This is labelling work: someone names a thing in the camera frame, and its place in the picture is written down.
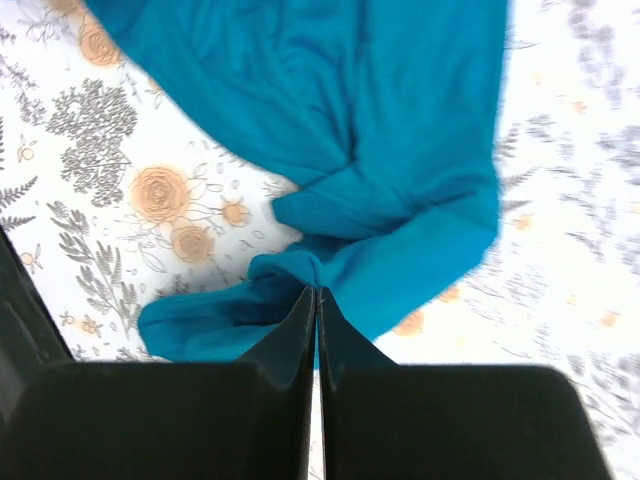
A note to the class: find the blue t shirt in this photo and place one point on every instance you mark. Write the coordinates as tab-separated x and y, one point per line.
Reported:
381	113

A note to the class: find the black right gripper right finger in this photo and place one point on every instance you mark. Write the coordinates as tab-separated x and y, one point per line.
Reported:
382	420

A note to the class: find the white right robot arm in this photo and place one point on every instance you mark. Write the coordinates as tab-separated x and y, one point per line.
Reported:
25	320

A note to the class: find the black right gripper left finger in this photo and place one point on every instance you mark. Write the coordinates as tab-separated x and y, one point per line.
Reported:
246	419

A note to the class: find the floral table mat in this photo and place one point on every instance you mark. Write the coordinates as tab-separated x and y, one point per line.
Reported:
112	198

